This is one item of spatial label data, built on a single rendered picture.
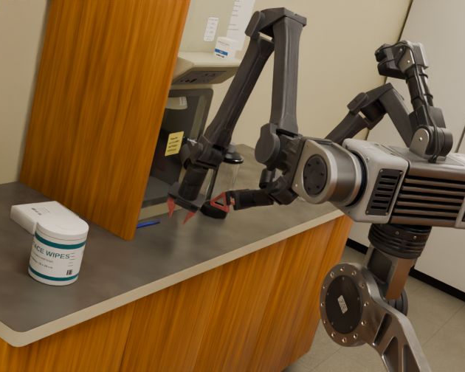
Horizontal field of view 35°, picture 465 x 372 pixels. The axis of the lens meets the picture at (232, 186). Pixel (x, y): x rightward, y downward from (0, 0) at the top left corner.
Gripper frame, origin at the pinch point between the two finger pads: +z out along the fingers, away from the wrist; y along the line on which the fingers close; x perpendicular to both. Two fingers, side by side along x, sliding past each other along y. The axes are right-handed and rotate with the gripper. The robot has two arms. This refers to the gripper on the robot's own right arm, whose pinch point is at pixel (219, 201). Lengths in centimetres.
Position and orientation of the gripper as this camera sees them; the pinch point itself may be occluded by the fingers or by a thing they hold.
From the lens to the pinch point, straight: 250.9
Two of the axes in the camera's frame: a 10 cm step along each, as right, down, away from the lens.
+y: -4.9, 0.7, -8.7
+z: -8.7, 0.9, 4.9
